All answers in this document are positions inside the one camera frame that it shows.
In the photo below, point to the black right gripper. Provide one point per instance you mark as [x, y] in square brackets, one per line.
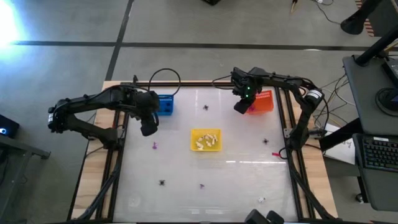
[243, 106]

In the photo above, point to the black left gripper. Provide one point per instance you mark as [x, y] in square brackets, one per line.
[149, 127]

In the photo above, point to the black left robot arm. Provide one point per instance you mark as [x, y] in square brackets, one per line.
[102, 97]

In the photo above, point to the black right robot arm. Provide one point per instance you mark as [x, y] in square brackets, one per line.
[280, 80]

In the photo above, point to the orange plastic basket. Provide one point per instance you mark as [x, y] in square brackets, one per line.
[265, 102]

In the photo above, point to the blue plastic basket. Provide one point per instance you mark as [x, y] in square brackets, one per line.
[166, 99]

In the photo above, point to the yellow plastic basket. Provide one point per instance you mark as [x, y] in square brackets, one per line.
[194, 133]

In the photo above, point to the small white box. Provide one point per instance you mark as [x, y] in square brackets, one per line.
[331, 129]

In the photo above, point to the black diagonal beam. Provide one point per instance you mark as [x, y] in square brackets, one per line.
[345, 133]

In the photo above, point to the white paper sheet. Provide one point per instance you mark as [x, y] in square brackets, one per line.
[342, 152]

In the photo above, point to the black handheld device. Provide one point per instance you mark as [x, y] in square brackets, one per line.
[255, 217]

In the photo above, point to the grey desk panel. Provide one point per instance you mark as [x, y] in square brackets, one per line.
[363, 93]

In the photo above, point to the grey metal stand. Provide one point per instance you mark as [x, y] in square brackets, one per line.
[18, 149]

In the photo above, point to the black chair base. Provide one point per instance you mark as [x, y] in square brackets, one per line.
[354, 23]

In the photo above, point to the black monitor pole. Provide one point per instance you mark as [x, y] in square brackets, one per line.
[373, 49]

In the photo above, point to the black device with blue light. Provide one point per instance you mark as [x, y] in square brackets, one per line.
[7, 126]

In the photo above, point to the round black stand base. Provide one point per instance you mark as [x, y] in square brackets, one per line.
[387, 99]

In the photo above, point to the black backlit keyboard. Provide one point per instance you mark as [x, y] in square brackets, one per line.
[379, 154]

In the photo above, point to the grey keyboard desk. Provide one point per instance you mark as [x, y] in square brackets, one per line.
[379, 193]

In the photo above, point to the silver metal bracket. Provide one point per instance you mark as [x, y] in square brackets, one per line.
[287, 133]

